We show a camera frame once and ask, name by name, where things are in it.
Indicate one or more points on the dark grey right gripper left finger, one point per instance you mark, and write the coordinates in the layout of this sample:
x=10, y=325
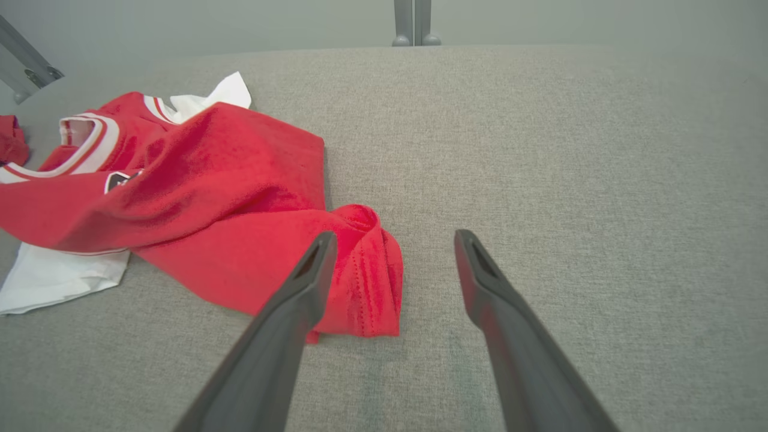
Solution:
x=282, y=336

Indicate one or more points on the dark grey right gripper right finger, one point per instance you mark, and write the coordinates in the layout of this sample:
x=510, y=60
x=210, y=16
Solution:
x=522, y=360

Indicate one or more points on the red white basketball jersey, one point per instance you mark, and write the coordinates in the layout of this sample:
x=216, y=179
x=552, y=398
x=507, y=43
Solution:
x=228, y=192

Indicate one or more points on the red basketball shorts white stripe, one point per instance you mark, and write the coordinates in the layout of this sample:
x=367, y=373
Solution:
x=11, y=141

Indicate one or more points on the grey metal stand with caster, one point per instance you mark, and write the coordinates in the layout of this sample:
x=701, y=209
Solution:
x=27, y=60

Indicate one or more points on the grey double metal post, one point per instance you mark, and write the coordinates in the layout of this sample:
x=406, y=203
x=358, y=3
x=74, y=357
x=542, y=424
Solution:
x=416, y=21

